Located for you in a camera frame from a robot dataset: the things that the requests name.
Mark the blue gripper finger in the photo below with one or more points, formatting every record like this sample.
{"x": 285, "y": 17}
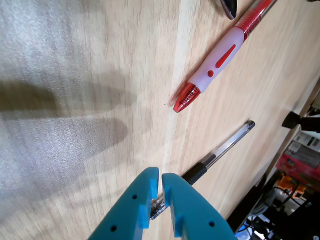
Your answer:
{"x": 195, "y": 215}
{"x": 125, "y": 215}

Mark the clear stick pen black grip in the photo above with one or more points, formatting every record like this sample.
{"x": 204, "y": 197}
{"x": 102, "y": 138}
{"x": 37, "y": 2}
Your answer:
{"x": 197, "y": 173}

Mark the red retractable pen white grip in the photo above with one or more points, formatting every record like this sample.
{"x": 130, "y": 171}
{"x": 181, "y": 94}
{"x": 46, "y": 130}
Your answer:
{"x": 220, "y": 57}

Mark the black grip retractable pen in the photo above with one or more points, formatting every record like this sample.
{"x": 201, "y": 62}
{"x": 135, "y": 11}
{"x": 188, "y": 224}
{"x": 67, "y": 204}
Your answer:
{"x": 228, "y": 8}

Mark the red plastic crate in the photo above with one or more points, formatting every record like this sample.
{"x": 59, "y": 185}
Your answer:
{"x": 297, "y": 167}

